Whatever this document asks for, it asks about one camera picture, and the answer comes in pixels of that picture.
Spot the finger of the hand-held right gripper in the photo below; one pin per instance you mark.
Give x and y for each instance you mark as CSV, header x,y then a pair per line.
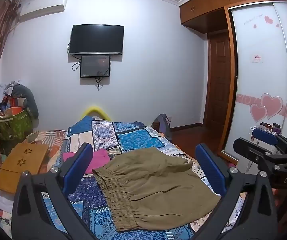
x,y
256,155
267,136

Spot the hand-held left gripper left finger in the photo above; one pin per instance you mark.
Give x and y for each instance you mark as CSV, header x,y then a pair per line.
x,y
79,162

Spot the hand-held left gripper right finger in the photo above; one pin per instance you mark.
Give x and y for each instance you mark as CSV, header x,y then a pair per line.
x,y
209,167

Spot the olive green pants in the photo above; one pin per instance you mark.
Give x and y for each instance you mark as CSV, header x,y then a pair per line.
x,y
158,185

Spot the pink garment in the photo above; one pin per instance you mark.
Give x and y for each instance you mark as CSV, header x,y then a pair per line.
x,y
99,160

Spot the orange striped bedsheet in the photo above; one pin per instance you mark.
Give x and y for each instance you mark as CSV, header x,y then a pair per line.
x,y
46,136

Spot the yellow curved headboard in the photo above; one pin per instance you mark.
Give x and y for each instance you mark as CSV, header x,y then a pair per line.
x,y
96,108

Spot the white heart-print wardrobe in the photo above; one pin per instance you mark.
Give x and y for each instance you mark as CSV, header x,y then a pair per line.
x,y
258,80

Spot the wooden lap desk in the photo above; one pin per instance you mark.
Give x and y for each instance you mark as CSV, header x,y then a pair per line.
x,y
21,165

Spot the blue patchwork blanket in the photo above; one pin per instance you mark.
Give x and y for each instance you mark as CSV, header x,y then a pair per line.
x,y
133,137

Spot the green patterned bag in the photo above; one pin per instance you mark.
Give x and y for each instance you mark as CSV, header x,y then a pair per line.
x,y
16,126

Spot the brown wooden door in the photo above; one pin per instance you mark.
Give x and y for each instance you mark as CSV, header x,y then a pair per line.
x,y
219,80

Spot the red white sticker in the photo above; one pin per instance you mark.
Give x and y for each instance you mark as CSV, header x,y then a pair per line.
x,y
256,58

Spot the orange box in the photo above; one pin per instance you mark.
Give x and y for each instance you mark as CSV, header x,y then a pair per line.
x,y
14,111

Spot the grey garment pile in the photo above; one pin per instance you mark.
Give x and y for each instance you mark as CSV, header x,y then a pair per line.
x,y
29,95

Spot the wooden overhead cabinet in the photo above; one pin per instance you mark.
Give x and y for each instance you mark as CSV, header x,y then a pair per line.
x,y
201,7

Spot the white air conditioner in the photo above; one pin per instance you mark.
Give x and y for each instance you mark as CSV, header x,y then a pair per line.
x,y
42,7

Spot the small black wall monitor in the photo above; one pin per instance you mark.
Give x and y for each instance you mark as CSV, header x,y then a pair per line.
x,y
94,66

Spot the black wall television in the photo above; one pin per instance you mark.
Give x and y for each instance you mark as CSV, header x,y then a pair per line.
x,y
97,39

